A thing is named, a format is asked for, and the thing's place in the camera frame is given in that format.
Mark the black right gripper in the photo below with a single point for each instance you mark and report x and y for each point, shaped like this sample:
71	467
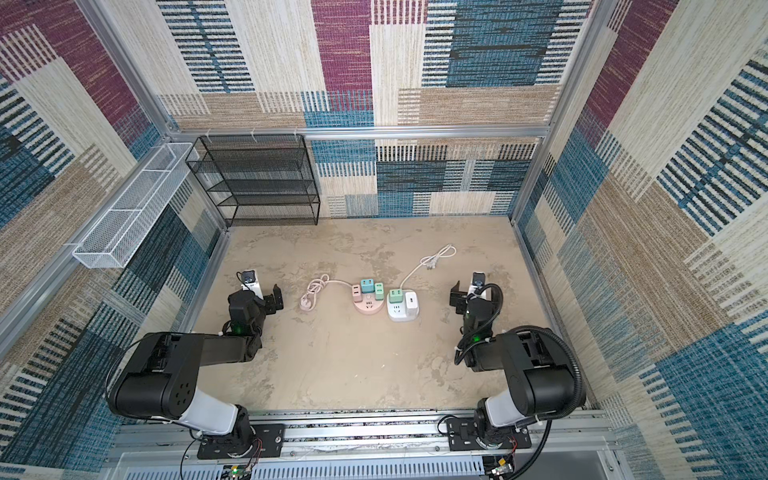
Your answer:
457	299

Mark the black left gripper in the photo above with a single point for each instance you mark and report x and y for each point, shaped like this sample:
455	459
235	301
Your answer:
271	306

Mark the white usb charger plug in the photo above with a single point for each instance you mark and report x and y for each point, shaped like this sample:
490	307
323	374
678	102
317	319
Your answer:
411	303

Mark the green usb charger plug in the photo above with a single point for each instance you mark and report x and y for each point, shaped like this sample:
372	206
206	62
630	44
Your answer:
379	291

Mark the pink usb charger plug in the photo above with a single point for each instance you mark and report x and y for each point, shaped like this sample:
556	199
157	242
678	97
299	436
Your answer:
357	294

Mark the teal usb charger plug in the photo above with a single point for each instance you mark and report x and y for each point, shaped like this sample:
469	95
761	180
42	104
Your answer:
367	286

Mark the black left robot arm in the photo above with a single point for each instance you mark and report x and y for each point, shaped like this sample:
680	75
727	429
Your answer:
159	382

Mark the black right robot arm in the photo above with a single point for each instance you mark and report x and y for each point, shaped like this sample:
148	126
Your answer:
543	378

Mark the white square power strip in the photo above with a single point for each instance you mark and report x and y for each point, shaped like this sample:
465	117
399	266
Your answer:
397	313

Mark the pink round power strip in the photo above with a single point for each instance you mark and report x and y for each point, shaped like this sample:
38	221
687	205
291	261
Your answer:
368	303

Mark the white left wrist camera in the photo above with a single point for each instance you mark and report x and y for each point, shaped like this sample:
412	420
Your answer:
249	281

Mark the black wire shelf rack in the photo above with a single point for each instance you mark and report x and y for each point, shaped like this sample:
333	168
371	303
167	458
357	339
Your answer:
257	180

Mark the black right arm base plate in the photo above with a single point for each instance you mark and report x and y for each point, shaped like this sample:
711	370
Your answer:
462	435

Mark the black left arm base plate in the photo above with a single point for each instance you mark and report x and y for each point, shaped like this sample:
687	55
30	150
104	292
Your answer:
261	440

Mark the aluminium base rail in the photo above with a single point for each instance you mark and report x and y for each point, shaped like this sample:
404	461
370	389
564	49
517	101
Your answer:
374	444

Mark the white mesh wall basket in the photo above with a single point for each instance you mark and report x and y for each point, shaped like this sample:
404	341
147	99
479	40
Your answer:
115	238

